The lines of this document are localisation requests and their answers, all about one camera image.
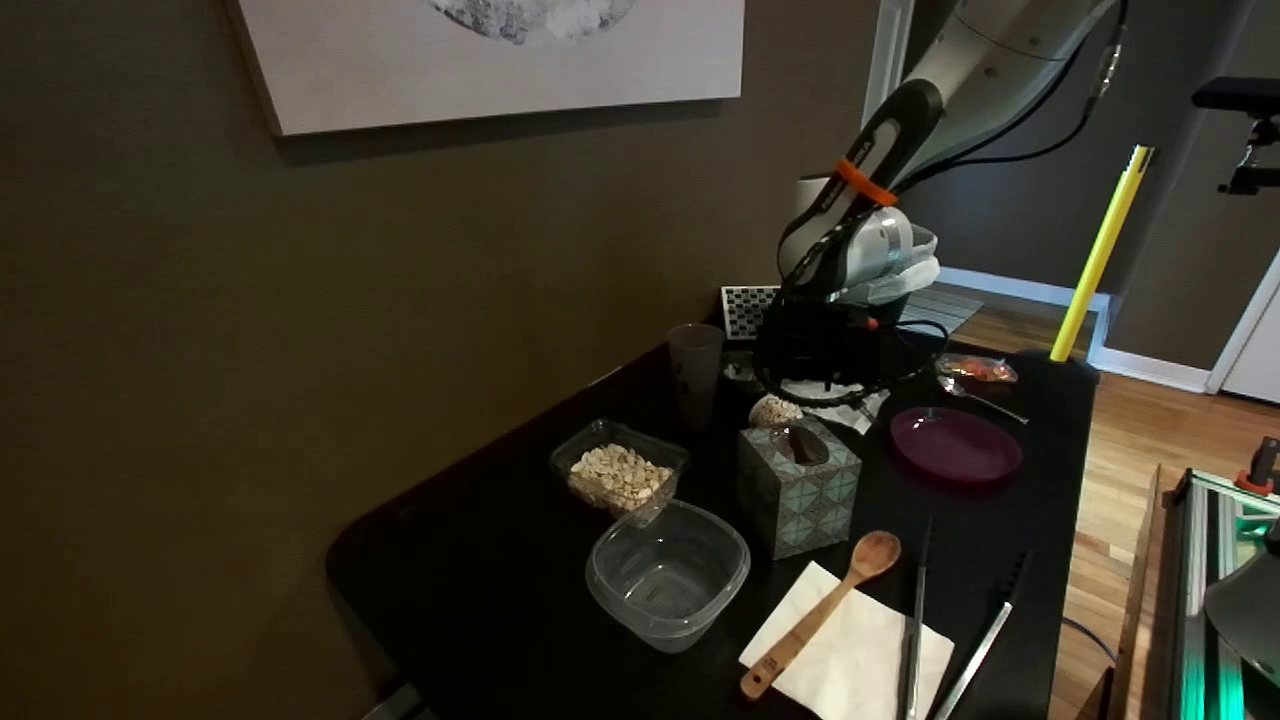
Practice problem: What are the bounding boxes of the metal frame with green light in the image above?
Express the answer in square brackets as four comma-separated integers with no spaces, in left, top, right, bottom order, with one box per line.
[1169,436,1280,720]

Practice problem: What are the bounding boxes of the wooden spoon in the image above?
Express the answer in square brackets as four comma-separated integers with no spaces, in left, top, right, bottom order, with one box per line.
[738,523,910,702]

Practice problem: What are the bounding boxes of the clear bag of colourful candy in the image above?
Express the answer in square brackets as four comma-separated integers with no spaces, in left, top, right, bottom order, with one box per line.
[933,346,1024,390]

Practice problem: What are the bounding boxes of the white paper napkin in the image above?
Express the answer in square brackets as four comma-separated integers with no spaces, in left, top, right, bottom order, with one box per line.
[738,556,959,720]

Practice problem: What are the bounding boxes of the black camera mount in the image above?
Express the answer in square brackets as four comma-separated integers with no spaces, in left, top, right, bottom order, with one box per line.
[1189,70,1280,199]

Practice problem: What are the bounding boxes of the yellow stick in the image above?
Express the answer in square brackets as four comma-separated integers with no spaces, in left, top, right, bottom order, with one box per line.
[1045,139,1161,366]

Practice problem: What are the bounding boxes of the white canvas wall picture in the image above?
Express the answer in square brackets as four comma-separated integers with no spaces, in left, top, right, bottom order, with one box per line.
[227,0,749,139]

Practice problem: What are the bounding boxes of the empty clear plastic container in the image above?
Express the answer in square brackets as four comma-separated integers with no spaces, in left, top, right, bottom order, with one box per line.
[581,495,756,658]

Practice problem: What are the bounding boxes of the metal spoon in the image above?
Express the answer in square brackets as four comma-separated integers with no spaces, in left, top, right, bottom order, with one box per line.
[933,371,1036,432]

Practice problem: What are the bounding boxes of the white perforated box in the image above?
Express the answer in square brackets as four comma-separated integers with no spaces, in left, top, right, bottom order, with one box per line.
[716,279,783,346]

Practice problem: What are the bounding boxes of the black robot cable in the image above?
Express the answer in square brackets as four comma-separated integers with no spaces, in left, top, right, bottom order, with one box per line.
[916,0,1136,185]

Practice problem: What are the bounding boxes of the patterned teal tissue box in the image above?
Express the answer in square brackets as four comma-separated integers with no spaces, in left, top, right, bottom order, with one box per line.
[733,414,870,565]

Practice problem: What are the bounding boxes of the clear container of oats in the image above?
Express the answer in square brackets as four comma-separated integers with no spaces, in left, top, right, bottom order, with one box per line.
[549,414,696,529]

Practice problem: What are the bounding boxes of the brown plastic cup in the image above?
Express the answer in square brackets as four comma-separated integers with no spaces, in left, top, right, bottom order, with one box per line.
[663,318,730,436]

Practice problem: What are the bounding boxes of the crumpled white tissue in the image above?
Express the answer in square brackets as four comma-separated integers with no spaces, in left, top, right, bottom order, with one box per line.
[788,377,894,441]

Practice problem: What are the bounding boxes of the black tongs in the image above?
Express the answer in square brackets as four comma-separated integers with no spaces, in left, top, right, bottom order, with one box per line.
[894,520,939,720]

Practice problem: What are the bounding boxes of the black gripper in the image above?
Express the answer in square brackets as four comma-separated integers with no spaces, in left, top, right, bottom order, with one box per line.
[756,279,928,400]

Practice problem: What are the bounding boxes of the white door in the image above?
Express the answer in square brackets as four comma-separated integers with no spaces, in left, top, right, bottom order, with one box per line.
[1205,249,1280,408]

